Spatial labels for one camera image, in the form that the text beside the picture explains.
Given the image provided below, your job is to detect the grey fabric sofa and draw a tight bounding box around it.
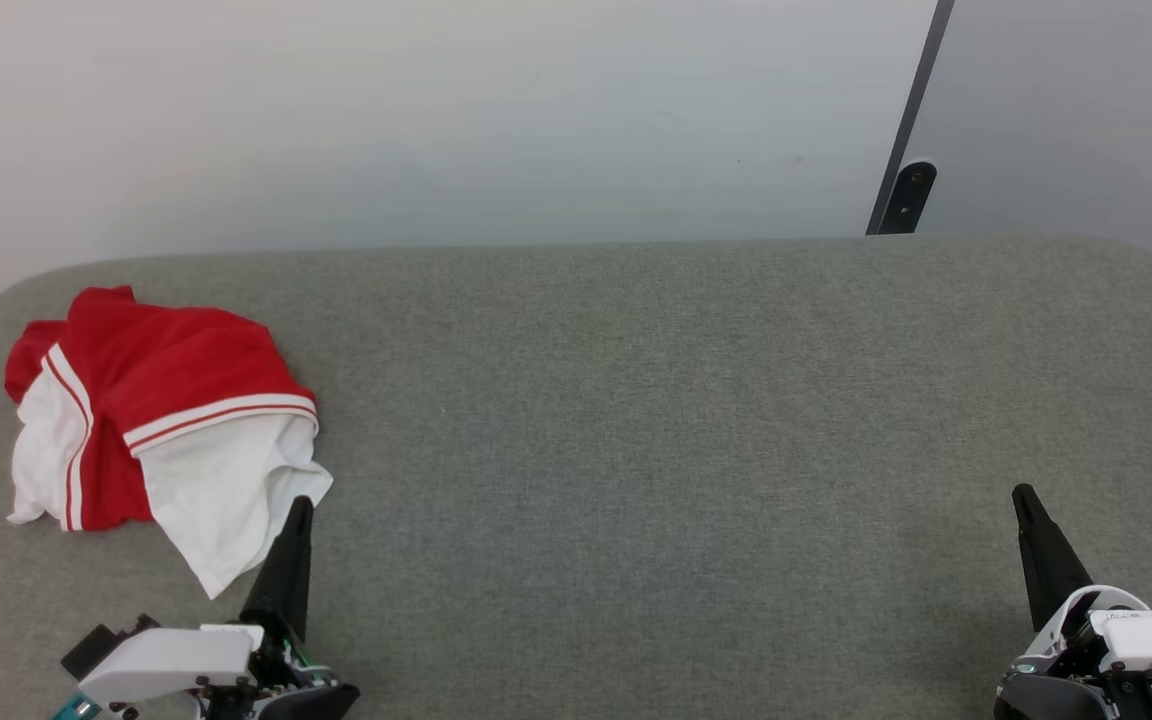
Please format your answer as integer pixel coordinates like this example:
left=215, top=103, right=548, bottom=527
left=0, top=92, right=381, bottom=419
left=0, top=235, right=1152, bottom=720

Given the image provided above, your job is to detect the dark wall panel strip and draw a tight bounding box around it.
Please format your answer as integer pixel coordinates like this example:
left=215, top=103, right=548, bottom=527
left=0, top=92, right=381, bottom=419
left=866, top=0, right=955, bottom=236

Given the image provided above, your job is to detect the red and white garment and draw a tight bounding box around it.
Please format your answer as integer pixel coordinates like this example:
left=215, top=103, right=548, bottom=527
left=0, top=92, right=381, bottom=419
left=4, top=286, right=335, bottom=599

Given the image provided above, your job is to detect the black wall bracket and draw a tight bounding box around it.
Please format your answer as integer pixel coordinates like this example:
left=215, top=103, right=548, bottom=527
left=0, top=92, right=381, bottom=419
left=881, top=160, right=938, bottom=236

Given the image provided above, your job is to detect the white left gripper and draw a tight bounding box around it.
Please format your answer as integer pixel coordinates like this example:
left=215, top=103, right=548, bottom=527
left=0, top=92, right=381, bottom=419
left=76, top=496, right=339, bottom=709

